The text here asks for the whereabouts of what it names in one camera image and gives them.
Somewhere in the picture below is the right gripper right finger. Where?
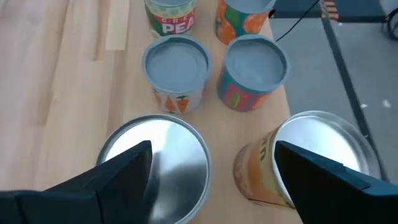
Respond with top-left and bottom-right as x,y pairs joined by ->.
275,140 -> 398,224

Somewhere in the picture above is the small green peas can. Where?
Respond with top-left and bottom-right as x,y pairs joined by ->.
144,0 -> 197,39

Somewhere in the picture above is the small teal and pink can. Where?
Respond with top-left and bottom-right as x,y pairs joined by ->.
216,33 -> 290,113

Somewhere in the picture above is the small orange slices can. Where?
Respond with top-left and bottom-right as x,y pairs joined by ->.
214,0 -> 277,45

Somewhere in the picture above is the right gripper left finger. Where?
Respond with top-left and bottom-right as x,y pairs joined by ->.
0,140 -> 153,224

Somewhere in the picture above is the tall orange corn can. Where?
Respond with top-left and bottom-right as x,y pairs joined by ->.
95,114 -> 213,224
232,110 -> 382,208

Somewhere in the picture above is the small carrots can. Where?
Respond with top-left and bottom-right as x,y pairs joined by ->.
141,34 -> 214,115

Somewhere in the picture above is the wooden shelf with black frame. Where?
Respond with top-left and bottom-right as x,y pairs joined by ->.
104,0 -> 304,224

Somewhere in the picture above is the long black floor cable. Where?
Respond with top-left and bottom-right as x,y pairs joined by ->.
274,0 -> 322,43

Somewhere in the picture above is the black coiled cable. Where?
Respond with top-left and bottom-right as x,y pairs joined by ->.
384,11 -> 398,41

